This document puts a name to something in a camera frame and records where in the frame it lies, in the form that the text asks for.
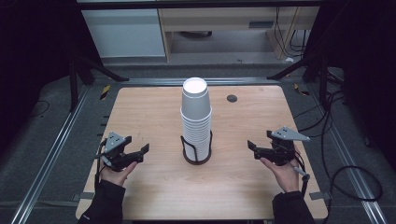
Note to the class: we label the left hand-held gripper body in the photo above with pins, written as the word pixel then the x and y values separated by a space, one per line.
pixel 115 143

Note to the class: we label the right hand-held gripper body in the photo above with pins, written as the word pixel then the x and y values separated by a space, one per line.
pixel 281 149

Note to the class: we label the stack of white paper cups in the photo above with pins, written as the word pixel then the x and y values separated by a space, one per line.
pixel 196 137

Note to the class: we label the white paper cup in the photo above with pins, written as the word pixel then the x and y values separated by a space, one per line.
pixel 195 98

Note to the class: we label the person's right hand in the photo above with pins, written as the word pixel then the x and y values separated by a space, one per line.
pixel 286 177

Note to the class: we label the person's left hand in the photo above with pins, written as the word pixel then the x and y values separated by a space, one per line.
pixel 113 177

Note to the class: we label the black table grommet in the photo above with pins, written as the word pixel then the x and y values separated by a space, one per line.
pixel 232 98

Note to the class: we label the yellow black tape strip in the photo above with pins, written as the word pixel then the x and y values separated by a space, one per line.
pixel 105 91
pixel 300 89

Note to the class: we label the grey tape patch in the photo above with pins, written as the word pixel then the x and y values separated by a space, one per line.
pixel 320 195
pixel 84 196

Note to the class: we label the black metal stand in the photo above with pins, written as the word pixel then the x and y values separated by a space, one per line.
pixel 74 81
pixel 322 77

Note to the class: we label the white cabinet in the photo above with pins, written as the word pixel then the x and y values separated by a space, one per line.
pixel 124 32

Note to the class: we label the metal floor rail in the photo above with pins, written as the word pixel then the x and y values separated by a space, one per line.
pixel 49 161
pixel 348 165

